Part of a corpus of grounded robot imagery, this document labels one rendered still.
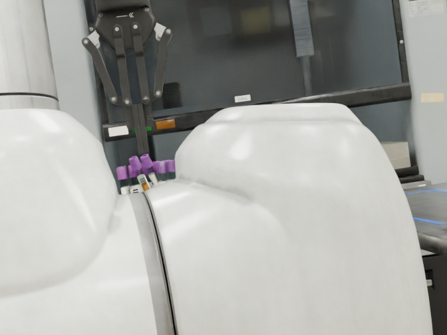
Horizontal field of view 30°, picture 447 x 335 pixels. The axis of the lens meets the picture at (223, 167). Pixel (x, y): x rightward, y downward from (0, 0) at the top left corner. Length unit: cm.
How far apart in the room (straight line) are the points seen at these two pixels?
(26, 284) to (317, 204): 17
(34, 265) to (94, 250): 3
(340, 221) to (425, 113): 122
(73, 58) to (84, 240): 116
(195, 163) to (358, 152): 10
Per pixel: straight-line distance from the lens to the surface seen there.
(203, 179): 52
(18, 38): 54
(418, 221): 102
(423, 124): 171
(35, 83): 54
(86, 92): 163
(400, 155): 168
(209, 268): 49
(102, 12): 118
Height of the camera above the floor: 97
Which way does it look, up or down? 3 degrees down
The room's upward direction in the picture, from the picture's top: 8 degrees counter-clockwise
